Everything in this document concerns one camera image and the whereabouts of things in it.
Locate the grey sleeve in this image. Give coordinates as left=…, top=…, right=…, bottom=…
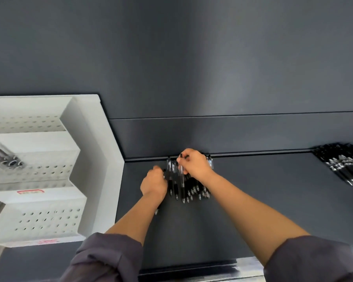
left=263, top=235, right=353, bottom=282
left=58, top=232, right=144, bottom=282

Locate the aligned bundle of black pens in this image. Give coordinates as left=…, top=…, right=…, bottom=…
left=311, top=143, right=353, bottom=187

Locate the grey right sleeve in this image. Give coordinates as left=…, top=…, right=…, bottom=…
left=263, top=235, right=353, bottom=282

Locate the person's right hand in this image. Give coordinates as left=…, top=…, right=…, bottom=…
left=176, top=148, right=215, bottom=185

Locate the person's right forearm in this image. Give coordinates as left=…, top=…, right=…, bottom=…
left=207, top=173, right=310, bottom=266

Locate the grey left sleeve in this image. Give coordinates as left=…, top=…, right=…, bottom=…
left=58, top=232, right=144, bottom=282

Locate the person's left forearm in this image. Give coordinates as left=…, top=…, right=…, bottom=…
left=105, top=193, right=162, bottom=246

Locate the person's left hand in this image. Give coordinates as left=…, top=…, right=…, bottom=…
left=140, top=165, right=168, bottom=200

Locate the row of clear-barrel pens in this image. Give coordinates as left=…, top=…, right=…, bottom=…
left=164, top=154, right=214, bottom=204

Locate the dark grey shelf unit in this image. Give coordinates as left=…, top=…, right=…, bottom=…
left=0, top=0, right=353, bottom=282

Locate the white tiered pen holder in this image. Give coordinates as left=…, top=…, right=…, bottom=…
left=0, top=94, right=125, bottom=248

